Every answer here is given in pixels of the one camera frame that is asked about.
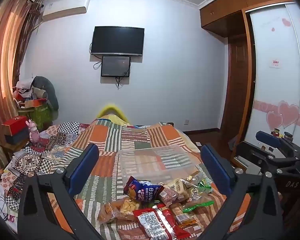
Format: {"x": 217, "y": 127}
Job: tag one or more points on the patchwork blanket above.
{"x": 110, "y": 140}

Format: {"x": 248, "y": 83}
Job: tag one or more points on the orange-brown snack packet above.
{"x": 183, "y": 216}

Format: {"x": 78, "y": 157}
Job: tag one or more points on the small black monitor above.
{"x": 115, "y": 66}

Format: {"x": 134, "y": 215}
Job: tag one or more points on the pile of clothes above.
{"x": 25, "y": 87}

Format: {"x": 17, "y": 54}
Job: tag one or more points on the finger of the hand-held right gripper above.
{"x": 268, "y": 139}
{"x": 255, "y": 157}

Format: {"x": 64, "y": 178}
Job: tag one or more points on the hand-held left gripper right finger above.
{"x": 215, "y": 166}

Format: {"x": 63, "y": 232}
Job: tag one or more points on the black wall television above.
{"x": 117, "y": 40}

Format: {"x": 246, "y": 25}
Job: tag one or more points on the clear plastic container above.
{"x": 155, "y": 162}

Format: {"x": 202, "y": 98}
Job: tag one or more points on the beige snack packet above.
{"x": 178, "y": 185}

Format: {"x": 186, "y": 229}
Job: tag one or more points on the wooden wardrobe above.
{"x": 272, "y": 80}

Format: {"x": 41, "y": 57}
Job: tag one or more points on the red snack packet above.
{"x": 157, "y": 222}

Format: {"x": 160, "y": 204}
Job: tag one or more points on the yellow pillow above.
{"x": 111, "y": 110}

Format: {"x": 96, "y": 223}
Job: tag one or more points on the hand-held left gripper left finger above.
{"x": 86, "y": 165}

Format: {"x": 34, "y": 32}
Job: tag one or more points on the white air conditioner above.
{"x": 65, "y": 6}

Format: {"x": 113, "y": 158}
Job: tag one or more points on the brown curtain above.
{"x": 5, "y": 67}

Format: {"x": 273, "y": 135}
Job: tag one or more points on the red box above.
{"x": 15, "y": 125}

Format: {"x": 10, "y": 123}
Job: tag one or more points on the dark box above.
{"x": 17, "y": 137}

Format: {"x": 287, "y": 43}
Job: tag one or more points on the green patterned bag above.
{"x": 40, "y": 117}

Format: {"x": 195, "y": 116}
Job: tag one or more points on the green white snack packet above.
{"x": 201, "y": 186}

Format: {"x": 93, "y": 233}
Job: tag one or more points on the yellow cracker packet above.
{"x": 122, "y": 208}

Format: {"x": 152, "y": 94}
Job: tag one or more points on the wall socket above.
{"x": 186, "y": 122}

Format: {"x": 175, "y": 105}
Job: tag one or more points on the grey cushion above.
{"x": 50, "y": 92}

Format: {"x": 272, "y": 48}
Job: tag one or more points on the pink rabbit toy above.
{"x": 33, "y": 133}

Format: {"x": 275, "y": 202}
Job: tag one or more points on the orange cardboard box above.
{"x": 36, "y": 103}

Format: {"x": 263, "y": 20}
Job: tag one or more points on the blue snack packet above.
{"x": 142, "y": 190}

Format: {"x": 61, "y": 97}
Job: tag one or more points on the wooden door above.
{"x": 236, "y": 87}

